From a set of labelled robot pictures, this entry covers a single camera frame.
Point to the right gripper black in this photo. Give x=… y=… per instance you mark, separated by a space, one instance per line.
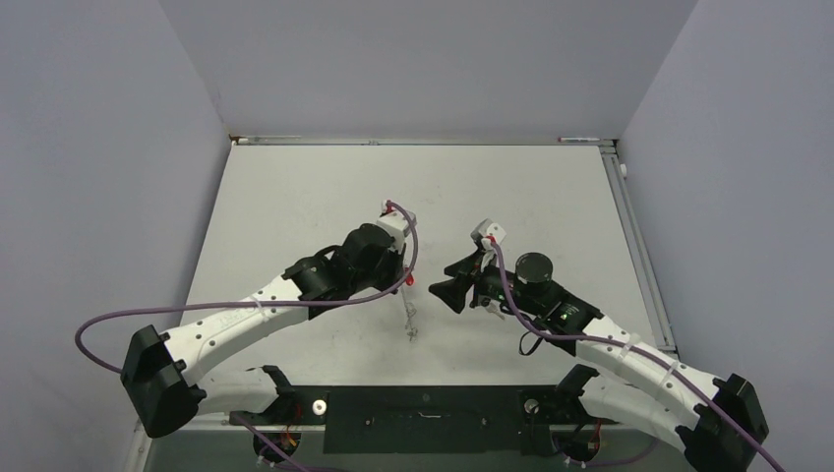
x=455 y=290

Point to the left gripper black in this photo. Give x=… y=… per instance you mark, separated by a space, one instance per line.
x=395 y=263

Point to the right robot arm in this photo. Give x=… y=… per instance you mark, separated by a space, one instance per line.
x=717 y=424

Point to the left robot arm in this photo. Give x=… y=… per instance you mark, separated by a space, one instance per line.
x=169 y=376

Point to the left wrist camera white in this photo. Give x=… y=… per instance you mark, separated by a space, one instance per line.
x=398 y=225

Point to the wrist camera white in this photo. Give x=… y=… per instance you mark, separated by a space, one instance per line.
x=486 y=233
x=398 y=225

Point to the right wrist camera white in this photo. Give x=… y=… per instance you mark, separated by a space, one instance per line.
x=486 y=233

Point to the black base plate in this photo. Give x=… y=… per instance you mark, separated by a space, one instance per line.
x=428 y=419

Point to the aluminium frame rail right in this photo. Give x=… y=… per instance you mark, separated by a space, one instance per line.
x=644 y=270

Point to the aluminium frame rail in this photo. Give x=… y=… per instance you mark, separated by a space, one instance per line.
x=448 y=141
x=644 y=270

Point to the aluminium frame rail back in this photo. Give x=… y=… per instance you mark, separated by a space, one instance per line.
x=448 y=141

